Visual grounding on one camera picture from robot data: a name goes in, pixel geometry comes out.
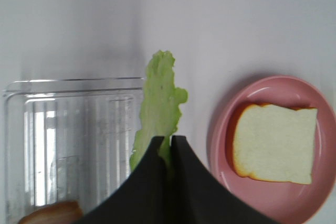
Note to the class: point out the bacon strip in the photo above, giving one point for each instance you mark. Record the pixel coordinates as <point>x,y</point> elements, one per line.
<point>61,212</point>

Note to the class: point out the green lettuce leaf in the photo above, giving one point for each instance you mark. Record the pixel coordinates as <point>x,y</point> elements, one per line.
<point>159,112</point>

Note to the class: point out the bread slice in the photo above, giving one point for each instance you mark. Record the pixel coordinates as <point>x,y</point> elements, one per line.
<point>274,144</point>

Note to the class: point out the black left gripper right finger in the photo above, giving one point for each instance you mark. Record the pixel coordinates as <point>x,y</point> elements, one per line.
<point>200,197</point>

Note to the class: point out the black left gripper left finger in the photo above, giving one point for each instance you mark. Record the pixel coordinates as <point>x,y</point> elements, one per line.
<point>140,198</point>

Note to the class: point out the pink round plate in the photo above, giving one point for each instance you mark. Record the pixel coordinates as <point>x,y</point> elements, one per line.
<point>285,202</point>

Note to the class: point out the clear left plastic tray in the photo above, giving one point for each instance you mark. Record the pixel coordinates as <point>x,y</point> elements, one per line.
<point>67,140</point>

